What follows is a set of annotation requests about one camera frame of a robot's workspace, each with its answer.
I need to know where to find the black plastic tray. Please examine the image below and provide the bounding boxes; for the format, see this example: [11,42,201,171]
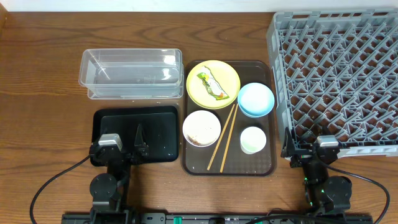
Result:
[91,106,179,164]

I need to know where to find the green snack wrapper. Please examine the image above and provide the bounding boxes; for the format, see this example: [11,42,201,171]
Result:
[197,66,229,100]

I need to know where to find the pale green cup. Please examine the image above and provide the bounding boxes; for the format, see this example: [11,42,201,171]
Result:
[239,126,267,154]

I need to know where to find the clear plastic bin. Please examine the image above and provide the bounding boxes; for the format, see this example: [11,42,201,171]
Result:
[79,49,185,100]

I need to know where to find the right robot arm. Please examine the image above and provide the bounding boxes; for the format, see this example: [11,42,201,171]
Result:
[281,128,352,215]

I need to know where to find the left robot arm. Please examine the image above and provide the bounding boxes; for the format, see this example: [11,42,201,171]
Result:
[87,124,149,224]

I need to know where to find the light blue bowl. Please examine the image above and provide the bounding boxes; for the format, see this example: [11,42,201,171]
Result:
[238,83,275,118]

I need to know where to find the white pink bowl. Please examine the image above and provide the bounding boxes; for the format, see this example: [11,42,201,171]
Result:
[182,110,221,147]

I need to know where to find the grey dishwasher rack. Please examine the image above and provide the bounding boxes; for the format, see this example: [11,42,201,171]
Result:
[266,8,397,157]

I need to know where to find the left wooden chopstick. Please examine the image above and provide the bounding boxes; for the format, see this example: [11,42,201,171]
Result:
[207,104,235,170]

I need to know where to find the brown serving tray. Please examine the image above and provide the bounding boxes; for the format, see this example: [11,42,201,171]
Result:
[181,60,277,177]

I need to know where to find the right wooden chopstick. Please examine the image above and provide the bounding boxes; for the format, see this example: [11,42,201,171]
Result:
[220,104,239,173]

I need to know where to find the yellow plate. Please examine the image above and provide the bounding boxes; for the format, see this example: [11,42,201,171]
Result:
[186,60,241,110]

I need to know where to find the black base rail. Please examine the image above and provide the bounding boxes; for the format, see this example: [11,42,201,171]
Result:
[61,213,373,224]

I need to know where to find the wooden chopstick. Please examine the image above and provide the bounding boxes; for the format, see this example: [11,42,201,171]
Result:
[207,104,235,170]
[220,104,239,173]

